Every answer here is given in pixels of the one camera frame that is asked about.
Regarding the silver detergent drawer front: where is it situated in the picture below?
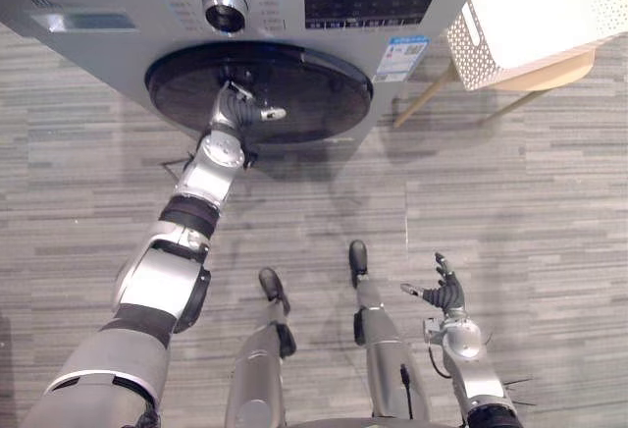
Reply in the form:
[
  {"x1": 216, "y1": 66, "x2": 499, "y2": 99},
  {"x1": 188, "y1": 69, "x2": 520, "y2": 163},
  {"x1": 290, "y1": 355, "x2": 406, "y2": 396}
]
[{"x1": 28, "y1": 1, "x2": 139, "y2": 34}]

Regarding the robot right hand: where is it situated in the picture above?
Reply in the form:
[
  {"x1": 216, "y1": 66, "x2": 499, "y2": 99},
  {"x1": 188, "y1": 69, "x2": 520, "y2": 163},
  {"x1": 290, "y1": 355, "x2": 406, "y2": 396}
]
[{"x1": 399, "y1": 250, "x2": 466, "y2": 312}]

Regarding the blue white energy label sticker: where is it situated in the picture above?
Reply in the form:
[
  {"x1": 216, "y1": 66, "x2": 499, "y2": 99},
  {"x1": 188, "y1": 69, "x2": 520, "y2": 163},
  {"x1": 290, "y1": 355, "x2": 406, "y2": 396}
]
[{"x1": 375, "y1": 34, "x2": 431, "y2": 83}]

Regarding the black leg cable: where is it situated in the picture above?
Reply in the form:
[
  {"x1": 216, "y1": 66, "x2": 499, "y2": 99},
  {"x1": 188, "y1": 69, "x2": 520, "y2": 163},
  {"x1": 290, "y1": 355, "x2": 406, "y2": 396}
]
[{"x1": 399, "y1": 362, "x2": 416, "y2": 420}]

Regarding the silver robot right leg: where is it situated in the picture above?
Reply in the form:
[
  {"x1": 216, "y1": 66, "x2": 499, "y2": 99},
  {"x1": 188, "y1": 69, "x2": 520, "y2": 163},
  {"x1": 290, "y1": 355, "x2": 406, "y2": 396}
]
[{"x1": 347, "y1": 240, "x2": 433, "y2": 428}]

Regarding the beige plastic chair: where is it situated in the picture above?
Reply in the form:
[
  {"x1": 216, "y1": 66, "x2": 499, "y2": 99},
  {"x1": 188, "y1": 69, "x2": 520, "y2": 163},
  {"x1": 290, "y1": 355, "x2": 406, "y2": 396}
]
[{"x1": 392, "y1": 29, "x2": 628, "y2": 129}]

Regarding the silver robot left leg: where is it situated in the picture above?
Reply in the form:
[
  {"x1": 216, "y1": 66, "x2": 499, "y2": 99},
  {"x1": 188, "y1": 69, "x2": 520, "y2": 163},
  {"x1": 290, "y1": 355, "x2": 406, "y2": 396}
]
[{"x1": 224, "y1": 266, "x2": 298, "y2": 428}]

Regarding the silver washer control knob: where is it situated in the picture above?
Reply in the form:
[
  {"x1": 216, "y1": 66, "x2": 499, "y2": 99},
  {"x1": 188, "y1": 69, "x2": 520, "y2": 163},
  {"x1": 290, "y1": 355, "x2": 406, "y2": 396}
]
[{"x1": 201, "y1": 0, "x2": 249, "y2": 36}]

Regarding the white perforated laundry basket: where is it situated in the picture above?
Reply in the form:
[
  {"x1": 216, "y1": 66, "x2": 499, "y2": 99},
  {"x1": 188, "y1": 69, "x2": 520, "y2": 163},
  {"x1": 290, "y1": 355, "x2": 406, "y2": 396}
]
[{"x1": 445, "y1": 0, "x2": 628, "y2": 92}]

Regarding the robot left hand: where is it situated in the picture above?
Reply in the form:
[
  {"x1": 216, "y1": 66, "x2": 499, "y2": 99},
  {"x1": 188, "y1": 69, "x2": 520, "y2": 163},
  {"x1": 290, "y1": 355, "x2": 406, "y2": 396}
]
[{"x1": 208, "y1": 79, "x2": 288, "y2": 134}]

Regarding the silver front-load washing machine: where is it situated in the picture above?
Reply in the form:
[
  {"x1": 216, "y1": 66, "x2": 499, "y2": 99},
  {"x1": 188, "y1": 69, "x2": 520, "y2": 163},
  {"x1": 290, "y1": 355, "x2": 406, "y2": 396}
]
[{"x1": 0, "y1": 0, "x2": 495, "y2": 147}]

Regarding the silver robot leg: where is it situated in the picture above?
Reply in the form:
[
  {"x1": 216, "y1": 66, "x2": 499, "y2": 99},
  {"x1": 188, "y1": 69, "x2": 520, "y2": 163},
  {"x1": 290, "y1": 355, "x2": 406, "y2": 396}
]
[
  {"x1": 347, "y1": 240, "x2": 433, "y2": 428},
  {"x1": 224, "y1": 266, "x2": 298, "y2": 428}
]

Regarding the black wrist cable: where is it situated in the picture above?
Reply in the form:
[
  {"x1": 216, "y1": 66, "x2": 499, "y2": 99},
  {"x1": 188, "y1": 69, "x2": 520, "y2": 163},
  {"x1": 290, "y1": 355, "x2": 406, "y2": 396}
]
[
  {"x1": 160, "y1": 151, "x2": 197, "y2": 185},
  {"x1": 427, "y1": 344, "x2": 453, "y2": 380}
]

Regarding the dark round washer door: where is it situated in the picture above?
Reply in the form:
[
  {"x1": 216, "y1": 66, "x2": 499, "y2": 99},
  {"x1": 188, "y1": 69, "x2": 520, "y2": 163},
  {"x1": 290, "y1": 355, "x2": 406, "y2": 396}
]
[{"x1": 144, "y1": 40, "x2": 374, "y2": 145}]

